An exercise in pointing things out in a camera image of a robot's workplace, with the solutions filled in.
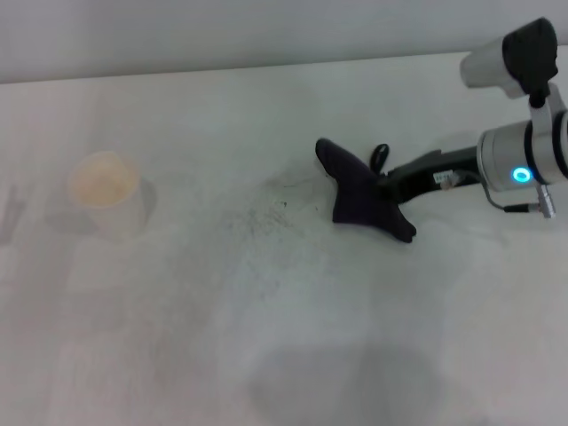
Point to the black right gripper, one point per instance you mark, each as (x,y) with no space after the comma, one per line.
(426,175)

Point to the purple rag with loop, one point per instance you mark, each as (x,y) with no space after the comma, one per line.
(355,199)

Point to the white paper cup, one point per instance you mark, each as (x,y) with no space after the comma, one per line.
(106,195)

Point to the black and white wrist camera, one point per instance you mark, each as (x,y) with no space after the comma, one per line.
(515,57)

